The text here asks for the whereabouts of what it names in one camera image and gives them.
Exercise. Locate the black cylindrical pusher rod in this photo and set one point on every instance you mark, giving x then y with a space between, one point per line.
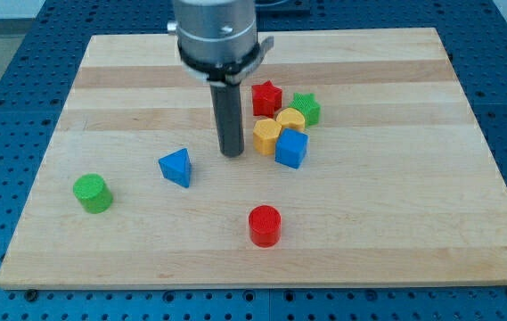
226 102

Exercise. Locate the grey clamp ring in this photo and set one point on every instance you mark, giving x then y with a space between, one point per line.
230 73

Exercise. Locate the yellow hexagon block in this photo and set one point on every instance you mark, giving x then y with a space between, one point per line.
265 135

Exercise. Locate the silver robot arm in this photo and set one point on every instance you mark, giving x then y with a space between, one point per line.
218 43

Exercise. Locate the yellow heart block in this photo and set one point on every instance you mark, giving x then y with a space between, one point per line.
291 118

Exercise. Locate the red star block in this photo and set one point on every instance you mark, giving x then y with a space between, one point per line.
266 99

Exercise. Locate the green star block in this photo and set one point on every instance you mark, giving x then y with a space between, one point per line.
307 105

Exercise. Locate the blue cube block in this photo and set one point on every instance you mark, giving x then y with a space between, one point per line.
291 148

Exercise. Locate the blue triangle block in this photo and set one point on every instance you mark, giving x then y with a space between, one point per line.
176 167

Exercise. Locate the red cylinder block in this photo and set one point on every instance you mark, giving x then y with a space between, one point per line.
265 226

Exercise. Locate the green cylinder block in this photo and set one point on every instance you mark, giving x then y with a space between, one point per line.
92 193

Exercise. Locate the wooden board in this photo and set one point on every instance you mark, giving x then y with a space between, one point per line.
398 188

